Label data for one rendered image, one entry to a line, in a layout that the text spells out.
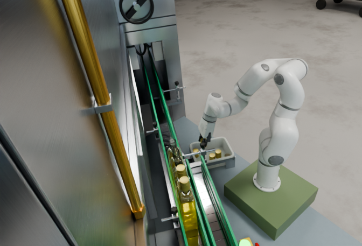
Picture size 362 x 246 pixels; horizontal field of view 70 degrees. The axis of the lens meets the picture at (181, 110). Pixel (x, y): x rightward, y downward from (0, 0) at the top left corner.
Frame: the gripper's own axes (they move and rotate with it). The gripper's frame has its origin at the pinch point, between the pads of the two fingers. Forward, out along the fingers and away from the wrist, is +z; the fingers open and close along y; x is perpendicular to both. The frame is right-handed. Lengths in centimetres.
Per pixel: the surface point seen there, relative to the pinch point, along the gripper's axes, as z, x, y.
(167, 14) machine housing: -47, -12, -73
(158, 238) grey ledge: 13, -30, 44
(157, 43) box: -24, -14, -83
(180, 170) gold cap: -17.4, -25.4, 36.9
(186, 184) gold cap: -17, -25, 43
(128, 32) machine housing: -32, -36, -74
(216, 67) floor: 60, 121, -252
